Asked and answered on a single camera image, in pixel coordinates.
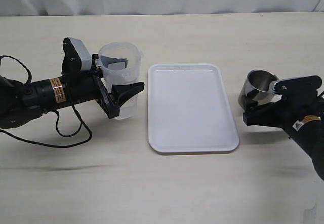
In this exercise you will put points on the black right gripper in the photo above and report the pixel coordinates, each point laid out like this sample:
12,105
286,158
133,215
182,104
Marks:
292,113

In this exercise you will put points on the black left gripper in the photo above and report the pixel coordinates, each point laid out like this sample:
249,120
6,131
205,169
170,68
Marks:
83,86

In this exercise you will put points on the translucent plastic measuring cup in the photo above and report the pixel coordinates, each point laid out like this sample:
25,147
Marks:
120,63

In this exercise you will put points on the stainless steel cup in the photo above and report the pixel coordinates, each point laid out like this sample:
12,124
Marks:
256,87

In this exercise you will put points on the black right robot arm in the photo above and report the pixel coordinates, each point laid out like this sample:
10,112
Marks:
307,137

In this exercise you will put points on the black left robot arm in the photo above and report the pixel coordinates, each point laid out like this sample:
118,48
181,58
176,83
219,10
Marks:
23,102

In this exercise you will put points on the white rectangular tray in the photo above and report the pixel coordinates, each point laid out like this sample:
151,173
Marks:
189,110

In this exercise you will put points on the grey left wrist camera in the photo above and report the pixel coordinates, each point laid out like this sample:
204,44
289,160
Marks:
82,53

